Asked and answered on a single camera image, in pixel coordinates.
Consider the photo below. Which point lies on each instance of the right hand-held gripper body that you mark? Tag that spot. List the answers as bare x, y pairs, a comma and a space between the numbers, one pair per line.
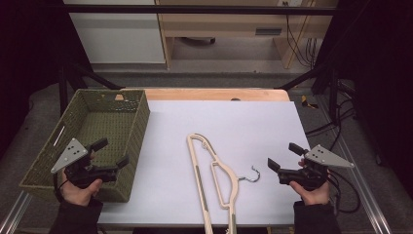
324, 159

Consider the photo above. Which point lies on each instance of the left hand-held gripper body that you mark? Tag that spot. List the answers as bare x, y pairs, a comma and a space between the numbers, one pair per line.
70, 154

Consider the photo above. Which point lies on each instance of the green woven basket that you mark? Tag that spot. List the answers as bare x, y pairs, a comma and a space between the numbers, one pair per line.
104, 125

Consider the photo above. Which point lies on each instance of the beige hanger with metal hook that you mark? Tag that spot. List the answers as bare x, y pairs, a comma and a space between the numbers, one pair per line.
233, 187

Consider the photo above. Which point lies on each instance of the person's right hand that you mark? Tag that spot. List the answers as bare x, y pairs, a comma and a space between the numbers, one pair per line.
313, 196

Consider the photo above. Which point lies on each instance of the person's left hand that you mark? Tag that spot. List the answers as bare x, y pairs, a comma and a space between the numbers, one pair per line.
79, 195

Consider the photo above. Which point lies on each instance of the yellow and black tool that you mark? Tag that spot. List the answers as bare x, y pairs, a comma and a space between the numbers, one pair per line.
305, 102

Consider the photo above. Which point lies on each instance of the white table sheet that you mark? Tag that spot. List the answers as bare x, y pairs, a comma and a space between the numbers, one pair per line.
233, 130

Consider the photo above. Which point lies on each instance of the black metal stand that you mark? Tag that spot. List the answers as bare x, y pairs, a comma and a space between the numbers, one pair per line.
332, 94
63, 91

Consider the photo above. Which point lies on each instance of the black curtain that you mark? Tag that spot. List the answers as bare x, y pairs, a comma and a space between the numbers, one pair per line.
29, 65
383, 81

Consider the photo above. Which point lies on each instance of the white cabinet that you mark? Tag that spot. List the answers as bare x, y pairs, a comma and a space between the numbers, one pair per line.
117, 42

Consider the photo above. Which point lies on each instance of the light wooden desk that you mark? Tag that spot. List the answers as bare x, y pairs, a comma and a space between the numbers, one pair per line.
224, 24

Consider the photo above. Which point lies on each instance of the black horizontal bar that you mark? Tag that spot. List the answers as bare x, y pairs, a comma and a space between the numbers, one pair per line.
195, 9

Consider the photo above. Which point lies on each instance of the aluminium rail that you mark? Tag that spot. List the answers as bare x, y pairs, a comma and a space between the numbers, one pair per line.
363, 182
14, 213

